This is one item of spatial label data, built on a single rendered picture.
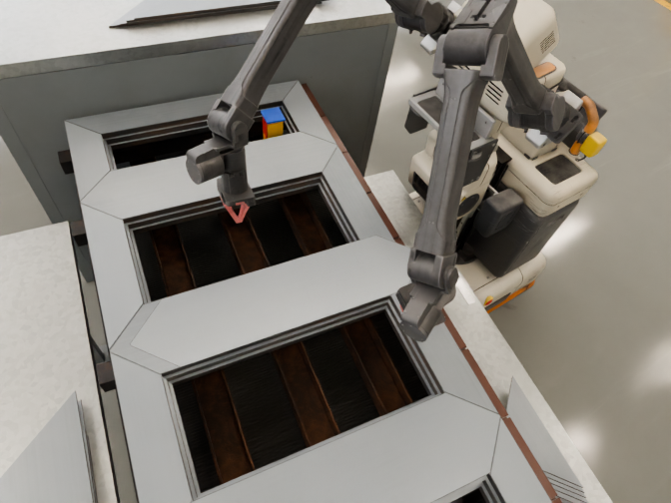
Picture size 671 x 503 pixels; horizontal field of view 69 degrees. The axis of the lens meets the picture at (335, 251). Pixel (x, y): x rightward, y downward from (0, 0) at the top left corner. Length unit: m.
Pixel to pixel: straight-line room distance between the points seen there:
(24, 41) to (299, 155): 0.81
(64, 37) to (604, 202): 2.68
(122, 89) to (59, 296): 0.65
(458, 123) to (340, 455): 0.68
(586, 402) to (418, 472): 1.39
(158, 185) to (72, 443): 0.67
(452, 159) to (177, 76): 1.05
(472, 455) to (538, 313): 1.42
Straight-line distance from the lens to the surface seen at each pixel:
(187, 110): 1.65
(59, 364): 1.35
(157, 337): 1.17
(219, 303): 1.19
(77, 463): 1.21
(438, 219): 0.86
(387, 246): 1.31
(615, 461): 2.35
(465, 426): 1.15
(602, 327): 2.60
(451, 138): 0.85
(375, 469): 1.07
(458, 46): 0.87
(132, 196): 1.42
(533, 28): 1.28
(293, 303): 1.18
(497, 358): 1.46
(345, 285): 1.22
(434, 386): 1.18
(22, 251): 1.56
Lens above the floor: 1.91
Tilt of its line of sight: 54 degrees down
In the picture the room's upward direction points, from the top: 11 degrees clockwise
